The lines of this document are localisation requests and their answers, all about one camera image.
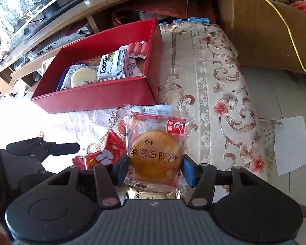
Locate red Trolli candy bag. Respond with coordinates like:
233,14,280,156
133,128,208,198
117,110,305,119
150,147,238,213
72,129,126,170

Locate blue wafer biscuit pack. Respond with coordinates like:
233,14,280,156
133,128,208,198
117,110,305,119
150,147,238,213
56,62,88,91

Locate orange meat floss cake pack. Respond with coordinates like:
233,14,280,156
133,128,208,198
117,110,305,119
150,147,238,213
125,105,195,195

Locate round rice cracker pack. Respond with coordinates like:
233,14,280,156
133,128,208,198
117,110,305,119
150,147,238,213
61,65,99,90

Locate white Kaprons wafer pack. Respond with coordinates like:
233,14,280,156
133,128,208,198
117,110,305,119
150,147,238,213
96,50,123,81

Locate silver snack pouch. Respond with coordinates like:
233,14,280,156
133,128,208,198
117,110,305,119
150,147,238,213
117,46,146,78

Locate pink sausage pack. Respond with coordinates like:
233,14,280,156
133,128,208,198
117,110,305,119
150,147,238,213
126,41,149,59

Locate golden snack packet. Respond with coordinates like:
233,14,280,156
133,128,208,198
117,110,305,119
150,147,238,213
124,186,181,200

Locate white paper sheet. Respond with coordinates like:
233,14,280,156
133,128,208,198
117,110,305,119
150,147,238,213
274,116,306,176

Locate red cardboard box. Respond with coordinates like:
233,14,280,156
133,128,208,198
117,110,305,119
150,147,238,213
31,18,162,114

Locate silver media player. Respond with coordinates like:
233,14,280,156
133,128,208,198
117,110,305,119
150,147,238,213
27,22,93,60

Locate brown cardboard box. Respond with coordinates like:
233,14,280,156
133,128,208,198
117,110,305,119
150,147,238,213
231,0,306,73

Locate blue foam mat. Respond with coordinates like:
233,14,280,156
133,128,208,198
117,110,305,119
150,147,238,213
159,17,210,26

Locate wooden TV stand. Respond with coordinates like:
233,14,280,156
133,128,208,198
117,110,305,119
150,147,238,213
0,0,236,92

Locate yellow cable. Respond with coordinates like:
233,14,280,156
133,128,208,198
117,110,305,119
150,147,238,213
247,0,306,75

